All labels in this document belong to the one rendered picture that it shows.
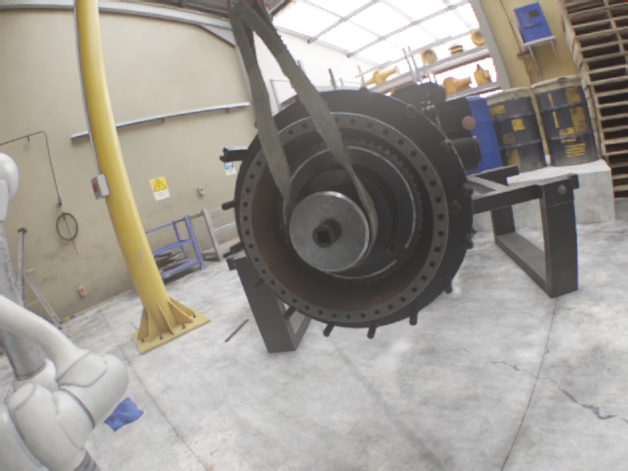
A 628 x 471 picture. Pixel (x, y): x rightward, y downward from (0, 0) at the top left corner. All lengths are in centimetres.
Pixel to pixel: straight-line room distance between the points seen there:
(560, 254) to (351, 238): 149
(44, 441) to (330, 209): 62
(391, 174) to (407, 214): 9
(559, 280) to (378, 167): 147
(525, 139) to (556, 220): 195
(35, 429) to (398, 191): 79
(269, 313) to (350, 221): 142
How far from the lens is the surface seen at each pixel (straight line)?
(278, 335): 195
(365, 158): 66
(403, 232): 67
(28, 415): 61
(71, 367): 68
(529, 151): 367
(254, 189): 65
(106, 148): 307
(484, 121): 340
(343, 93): 64
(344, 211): 52
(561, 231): 184
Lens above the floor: 95
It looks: 10 degrees down
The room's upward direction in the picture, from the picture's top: 17 degrees counter-clockwise
